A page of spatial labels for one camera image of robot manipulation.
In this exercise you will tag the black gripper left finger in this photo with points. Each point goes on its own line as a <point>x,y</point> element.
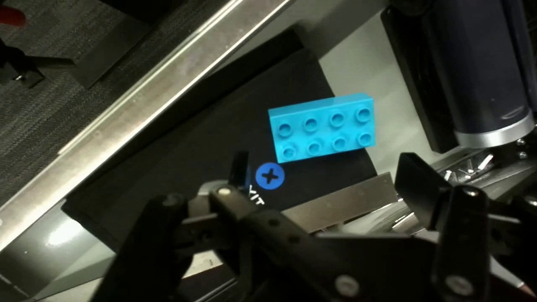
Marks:
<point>271,257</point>

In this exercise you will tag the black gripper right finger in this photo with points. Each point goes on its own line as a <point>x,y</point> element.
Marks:
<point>459,215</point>

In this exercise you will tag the blue toy building brick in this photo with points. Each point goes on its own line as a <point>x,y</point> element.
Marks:
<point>323,128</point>

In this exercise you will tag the metal drawer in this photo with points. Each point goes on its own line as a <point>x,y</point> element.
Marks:
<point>47,252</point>

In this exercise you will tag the black case with blue logo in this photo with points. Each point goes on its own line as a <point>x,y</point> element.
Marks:
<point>198,136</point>

